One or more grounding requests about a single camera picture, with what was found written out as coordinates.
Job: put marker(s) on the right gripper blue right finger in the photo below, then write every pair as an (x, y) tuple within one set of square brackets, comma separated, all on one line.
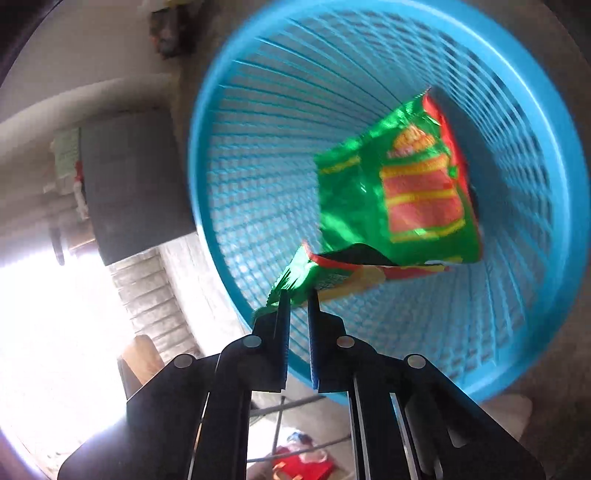
[(327, 359)]

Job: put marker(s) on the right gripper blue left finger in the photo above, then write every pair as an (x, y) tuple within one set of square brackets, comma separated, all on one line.
[(272, 326)]

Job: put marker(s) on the green chip bag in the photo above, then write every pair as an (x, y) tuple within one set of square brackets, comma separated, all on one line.
[(395, 204)]

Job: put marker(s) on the red gift bag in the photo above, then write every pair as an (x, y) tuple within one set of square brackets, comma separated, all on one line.
[(300, 459)]

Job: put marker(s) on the metal window railing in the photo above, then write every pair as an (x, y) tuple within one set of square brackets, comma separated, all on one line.
[(149, 300)]

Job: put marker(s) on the grey cabinet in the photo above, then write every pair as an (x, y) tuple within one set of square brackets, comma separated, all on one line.
[(134, 185)]

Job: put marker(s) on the blue plastic mesh basket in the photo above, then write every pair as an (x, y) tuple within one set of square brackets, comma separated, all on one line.
[(299, 78)]

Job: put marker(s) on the green plastic storage basket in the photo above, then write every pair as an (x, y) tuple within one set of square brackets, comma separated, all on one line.
[(67, 154)]

